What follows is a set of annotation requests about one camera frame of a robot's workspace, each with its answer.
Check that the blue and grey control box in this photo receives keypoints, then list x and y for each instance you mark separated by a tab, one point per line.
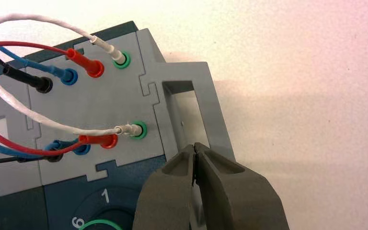
107	104

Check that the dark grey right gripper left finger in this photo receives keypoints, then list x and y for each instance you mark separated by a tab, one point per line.
165	200

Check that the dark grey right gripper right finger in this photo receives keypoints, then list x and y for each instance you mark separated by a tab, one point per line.
241	203

